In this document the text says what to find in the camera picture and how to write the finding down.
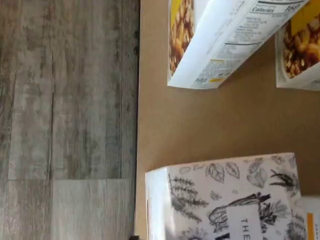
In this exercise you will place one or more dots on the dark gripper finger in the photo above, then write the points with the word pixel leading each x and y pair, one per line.
pixel 135 238

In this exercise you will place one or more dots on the white box yellow strip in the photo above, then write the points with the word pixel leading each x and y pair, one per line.
pixel 212 200
pixel 312 220

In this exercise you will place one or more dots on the yellow granola box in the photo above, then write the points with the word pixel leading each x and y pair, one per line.
pixel 300 55
pixel 225 37

